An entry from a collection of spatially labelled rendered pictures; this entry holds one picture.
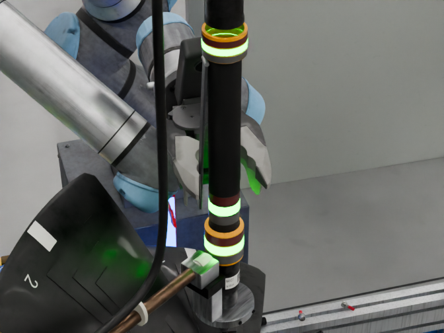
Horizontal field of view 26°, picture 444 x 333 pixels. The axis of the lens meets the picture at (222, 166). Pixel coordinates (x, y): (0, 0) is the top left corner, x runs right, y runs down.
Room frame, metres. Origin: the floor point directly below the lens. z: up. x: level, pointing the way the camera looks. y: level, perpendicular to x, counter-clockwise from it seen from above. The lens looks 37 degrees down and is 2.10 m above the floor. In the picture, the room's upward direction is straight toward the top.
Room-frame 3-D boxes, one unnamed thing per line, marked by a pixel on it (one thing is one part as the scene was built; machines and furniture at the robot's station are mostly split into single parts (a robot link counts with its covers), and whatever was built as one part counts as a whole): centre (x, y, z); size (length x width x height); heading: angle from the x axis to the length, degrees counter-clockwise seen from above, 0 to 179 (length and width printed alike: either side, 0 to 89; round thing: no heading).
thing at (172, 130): (0.84, 0.04, 1.50); 0.09 x 0.05 x 0.02; 178
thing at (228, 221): (0.80, 0.00, 1.44); 0.03 x 0.03 x 0.01
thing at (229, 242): (0.80, 0.00, 1.41); 0.04 x 0.04 x 0.01
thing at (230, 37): (0.80, 0.00, 1.65); 0.04 x 0.04 x 0.03
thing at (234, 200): (0.80, 0.00, 1.46); 0.03 x 0.03 x 0.01
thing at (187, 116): (0.90, 0.03, 1.47); 0.12 x 0.08 x 0.09; 14
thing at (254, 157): (0.81, -0.03, 1.48); 0.09 x 0.03 x 0.06; 31
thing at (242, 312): (0.79, 0.00, 1.34); 0.09 x 0.07 x 0.10; 139
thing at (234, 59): (0.80, 0.00, 1.64); 0.04 x 0.04 x 0.01
